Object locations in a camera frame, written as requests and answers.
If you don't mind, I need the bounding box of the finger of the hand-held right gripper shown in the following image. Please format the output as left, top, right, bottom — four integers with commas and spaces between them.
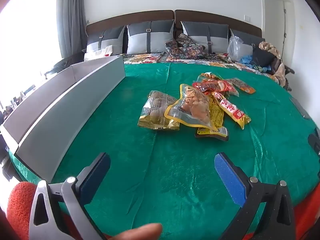
308, 132, 320, 157

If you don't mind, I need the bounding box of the grey two-tone strapped pillow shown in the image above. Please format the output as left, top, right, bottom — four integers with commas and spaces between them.
230, 29, 265, 53
180, 21, 229, 54
86, 26, 125, 57
127, 20, 175, 55

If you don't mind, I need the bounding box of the floral bedsheet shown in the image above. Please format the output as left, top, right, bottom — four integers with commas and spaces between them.
124, 51, 288, 85

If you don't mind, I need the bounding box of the beige patterned cloth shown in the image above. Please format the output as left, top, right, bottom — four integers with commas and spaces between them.
258, 41, 288, 88

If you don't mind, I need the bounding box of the gold snack packet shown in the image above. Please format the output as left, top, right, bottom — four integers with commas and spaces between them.
137, 90, 180, 131

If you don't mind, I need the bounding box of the small dark patterned pillow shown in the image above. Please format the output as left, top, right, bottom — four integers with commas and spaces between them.
176, 33, 194, 48

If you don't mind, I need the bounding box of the yellow-edged clear snack packet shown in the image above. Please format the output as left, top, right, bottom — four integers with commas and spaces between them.
164, 84, 218, 132

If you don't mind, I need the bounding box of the person's left hand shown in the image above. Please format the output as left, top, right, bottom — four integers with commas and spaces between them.
110, 223, 163, 240

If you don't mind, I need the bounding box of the clear brown bread packet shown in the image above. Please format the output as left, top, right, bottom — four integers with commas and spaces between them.
214, 79, 239, 97

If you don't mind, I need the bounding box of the dark wooden chair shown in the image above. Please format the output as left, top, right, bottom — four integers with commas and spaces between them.
272, 57, 295, 92

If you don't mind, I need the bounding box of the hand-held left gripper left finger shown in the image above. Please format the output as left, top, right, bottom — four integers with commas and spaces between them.
29, 152, 111, 240

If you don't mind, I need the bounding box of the brown headboard panel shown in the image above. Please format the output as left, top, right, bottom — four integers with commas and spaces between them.
174, 9, 262, 37
86, 10, 175, 34

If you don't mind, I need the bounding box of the black bag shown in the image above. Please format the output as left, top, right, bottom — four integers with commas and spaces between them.
250, 46, 277, 67

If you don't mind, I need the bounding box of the yellow noodle snack packet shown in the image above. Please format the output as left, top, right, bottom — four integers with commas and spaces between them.
195, 97, 229, 142

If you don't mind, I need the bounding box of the clear orange-rimmed snack packet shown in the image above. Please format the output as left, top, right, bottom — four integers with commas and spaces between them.
199, 72, 222, 82

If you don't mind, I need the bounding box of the red fuzzy cloth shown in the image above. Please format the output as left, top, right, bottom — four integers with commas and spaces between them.
6, 182, 319, 240

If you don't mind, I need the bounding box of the black hanging cord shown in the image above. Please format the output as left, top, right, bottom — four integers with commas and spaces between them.
281, 1, 287, 60

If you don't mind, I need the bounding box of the long grey box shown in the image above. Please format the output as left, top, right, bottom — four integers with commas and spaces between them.
0, 55, 126, 184

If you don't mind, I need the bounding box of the green bedspread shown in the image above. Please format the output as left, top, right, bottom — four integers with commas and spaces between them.
9, 62, 320, 240

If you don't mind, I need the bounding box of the black chair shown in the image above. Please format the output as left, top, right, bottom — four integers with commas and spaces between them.
44, 52, 84, 79

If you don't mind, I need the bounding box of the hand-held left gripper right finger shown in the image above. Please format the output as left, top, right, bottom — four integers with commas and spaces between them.
214, 152, 297, 240

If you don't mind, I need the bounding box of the clear plastic bag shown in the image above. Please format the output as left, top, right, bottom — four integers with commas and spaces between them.
227, 35, 244, 62

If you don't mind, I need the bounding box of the red yellow long snack packet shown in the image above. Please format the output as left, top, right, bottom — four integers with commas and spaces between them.
212, 91, 251, 130

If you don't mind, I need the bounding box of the white door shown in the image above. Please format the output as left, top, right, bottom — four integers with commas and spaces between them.
261, 0, 295, 68

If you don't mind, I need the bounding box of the orange snack packet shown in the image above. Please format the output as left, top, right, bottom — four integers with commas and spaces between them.
231, 78, 256, 94

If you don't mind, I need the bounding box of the large dark patterned pillow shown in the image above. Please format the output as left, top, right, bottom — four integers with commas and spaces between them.
165, 41, 207, 59

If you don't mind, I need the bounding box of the grey curtain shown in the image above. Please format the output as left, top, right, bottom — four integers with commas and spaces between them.
57, 0, 87, 60

